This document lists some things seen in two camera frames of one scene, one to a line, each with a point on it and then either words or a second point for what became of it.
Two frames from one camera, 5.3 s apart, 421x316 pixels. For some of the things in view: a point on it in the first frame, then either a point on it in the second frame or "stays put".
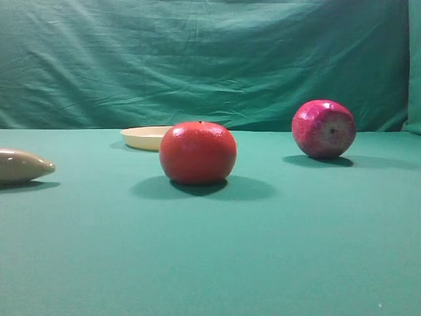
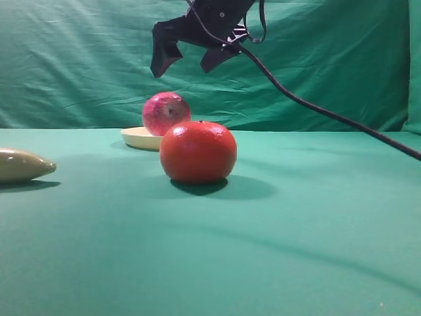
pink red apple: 323,129 -> 164,109
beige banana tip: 20,166 stays put
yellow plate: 145,137 stays put
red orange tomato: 198,153 stays put
